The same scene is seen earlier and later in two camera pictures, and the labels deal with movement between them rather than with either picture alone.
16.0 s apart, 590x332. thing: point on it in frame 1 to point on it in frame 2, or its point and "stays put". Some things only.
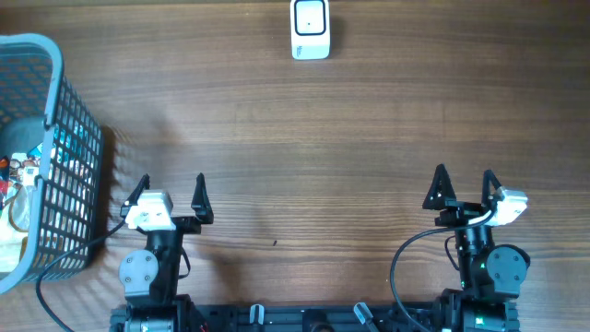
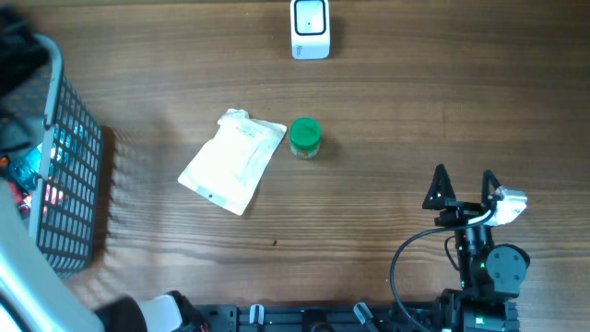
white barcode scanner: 311,29 stays put
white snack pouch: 16,220 to 230,166
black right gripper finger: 440,188 stays put
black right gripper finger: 487,199 stays put
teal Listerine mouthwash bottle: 71,143 to 27,170
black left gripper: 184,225 to 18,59
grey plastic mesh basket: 39,109 stays put
